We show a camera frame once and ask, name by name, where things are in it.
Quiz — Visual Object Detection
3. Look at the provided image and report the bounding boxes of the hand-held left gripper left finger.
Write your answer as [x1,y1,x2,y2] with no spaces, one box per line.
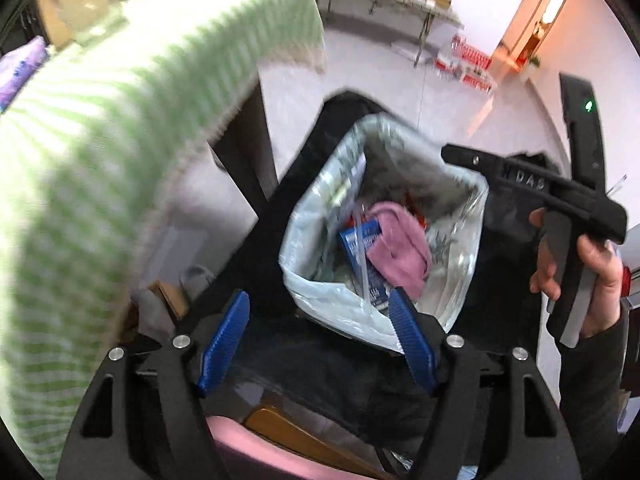
[56,290,251,480]

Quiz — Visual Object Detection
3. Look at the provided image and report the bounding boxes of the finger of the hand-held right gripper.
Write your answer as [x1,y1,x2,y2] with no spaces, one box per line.
[441,144,502,181]

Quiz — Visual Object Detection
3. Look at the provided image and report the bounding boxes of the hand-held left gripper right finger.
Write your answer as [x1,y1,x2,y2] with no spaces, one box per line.
[389,287,583,480]

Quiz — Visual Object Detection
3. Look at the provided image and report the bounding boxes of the pale plastic trash bag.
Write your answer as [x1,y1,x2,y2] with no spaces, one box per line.
[278,112,490,353]

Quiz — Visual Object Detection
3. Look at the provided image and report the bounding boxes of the purple cloth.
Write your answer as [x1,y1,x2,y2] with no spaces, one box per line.
[367,201,433,298]

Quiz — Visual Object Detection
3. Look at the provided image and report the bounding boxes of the blue drink carton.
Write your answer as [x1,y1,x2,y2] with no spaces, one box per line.
[339,215,392,308]

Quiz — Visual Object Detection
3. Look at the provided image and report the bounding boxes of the person's right forearm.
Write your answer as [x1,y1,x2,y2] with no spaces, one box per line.
[557,310,632,466]

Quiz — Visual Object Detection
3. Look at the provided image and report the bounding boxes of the person's right hand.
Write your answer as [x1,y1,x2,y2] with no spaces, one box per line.
[529,207,624,339]

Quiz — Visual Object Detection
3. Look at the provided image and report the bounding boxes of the brown cardboard box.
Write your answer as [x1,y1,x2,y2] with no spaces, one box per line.
[147,280,188,321]

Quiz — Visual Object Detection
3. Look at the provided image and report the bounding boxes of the red plastic basket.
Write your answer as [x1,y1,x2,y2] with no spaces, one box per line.
[452,34,496,73]

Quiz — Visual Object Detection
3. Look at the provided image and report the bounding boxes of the pink cloth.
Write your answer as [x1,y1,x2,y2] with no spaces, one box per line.
[206,414,381,480]

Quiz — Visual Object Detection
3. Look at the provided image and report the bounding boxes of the orange wooden board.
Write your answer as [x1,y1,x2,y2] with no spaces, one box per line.
[245,405,396,480]

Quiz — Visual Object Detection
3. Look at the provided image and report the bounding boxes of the lit doorway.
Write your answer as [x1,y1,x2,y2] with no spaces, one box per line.
[520,0,573,68]

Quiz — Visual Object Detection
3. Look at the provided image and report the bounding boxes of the folding camp table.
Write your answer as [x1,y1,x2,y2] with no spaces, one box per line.
[300,0,463,68]

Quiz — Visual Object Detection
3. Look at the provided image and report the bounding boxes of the green checked tablecloth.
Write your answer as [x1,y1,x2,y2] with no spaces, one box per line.
[0,0,328,476]

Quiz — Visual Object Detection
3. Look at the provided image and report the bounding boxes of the purple tissue box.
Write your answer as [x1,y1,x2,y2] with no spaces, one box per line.
[0,35,48,111]

